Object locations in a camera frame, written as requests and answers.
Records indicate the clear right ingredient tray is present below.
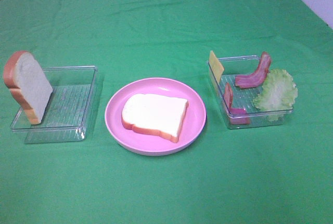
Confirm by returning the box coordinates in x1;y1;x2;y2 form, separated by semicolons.
215;55;293;129

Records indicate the yellow cheese slice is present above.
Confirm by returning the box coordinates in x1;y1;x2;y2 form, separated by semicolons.
208;50;224;94

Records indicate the clear left bread tray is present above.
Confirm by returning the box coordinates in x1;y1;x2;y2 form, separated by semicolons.
10;65;98;144

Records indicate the bacon strip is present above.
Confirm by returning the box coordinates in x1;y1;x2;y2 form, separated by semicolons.
223;83;250;125
235;51;271;89

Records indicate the green lettuce leaf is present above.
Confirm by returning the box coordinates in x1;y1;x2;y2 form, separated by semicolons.
252;69;298;112

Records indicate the standing bread slice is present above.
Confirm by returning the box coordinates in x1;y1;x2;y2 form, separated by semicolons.
3;50;53;125

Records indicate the white bread slice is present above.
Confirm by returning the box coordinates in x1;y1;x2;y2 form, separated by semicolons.
121;94;189;143

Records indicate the green tablecloth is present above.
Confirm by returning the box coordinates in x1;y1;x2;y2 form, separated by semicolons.
1;0;332;223

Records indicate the pink round plate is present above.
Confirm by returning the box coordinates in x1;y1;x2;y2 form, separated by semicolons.
105;77;207;156

